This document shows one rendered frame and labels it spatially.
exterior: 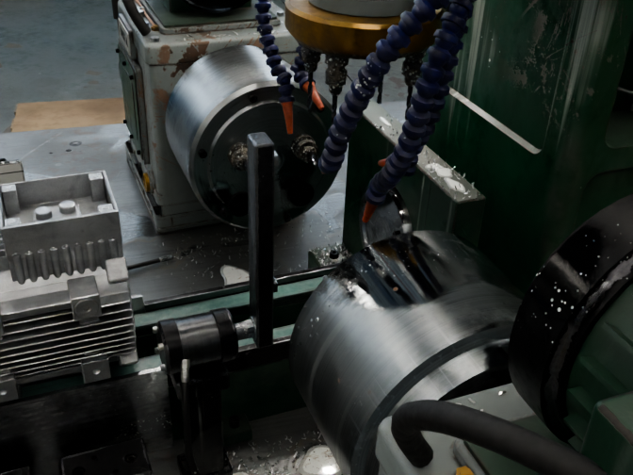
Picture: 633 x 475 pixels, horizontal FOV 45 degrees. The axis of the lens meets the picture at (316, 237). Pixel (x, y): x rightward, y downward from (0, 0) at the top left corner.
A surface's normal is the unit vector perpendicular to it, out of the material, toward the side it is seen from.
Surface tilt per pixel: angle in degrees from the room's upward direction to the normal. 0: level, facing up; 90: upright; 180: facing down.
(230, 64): 13
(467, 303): 2
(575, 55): 90
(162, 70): 90
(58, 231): 90
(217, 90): 32
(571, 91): 90
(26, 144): 0
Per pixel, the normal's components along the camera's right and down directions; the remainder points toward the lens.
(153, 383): 0.37, 0.51
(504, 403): 0.04, -0.84
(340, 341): -0.73, -0.36
